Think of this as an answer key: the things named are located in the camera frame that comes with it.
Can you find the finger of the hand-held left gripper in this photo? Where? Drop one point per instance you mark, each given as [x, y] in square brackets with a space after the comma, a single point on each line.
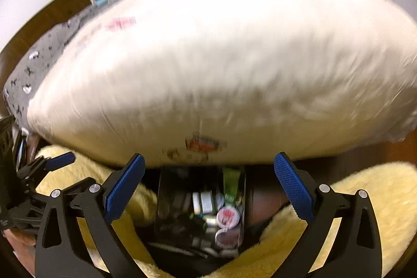
[34, 199]
[63, 159]

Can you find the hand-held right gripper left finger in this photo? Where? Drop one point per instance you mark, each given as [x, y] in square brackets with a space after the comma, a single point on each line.
[125, 186]

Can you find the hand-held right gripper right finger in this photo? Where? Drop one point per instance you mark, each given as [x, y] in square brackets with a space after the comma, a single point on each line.
[293, 186]

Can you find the black plastic bag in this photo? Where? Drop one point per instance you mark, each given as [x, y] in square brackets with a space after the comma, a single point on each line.
[172, 199]

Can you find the green rectangular bottle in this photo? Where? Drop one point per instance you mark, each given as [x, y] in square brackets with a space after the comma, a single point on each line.
[232, 183]

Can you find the white roll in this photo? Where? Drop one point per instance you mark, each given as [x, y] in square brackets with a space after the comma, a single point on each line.
[207, 201]

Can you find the person's left hand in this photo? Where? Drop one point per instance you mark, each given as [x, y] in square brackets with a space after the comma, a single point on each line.
[22, 248]

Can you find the yellow fluffy blanket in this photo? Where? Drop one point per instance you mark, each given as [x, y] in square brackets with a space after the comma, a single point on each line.
[358, 186]

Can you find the round lid with red print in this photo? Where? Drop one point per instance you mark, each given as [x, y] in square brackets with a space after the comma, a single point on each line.
[228, 216]

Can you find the round purple lid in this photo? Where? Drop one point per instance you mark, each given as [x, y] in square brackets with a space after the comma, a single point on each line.
[227, 238]

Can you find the small silver cylinder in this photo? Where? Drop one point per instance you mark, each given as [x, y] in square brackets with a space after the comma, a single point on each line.
[211, 220]

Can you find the large white pillow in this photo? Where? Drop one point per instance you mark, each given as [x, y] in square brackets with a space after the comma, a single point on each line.
[228, 69]

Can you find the wooden headboard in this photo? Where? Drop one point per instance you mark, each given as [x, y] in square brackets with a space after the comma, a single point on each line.
[49, 14]

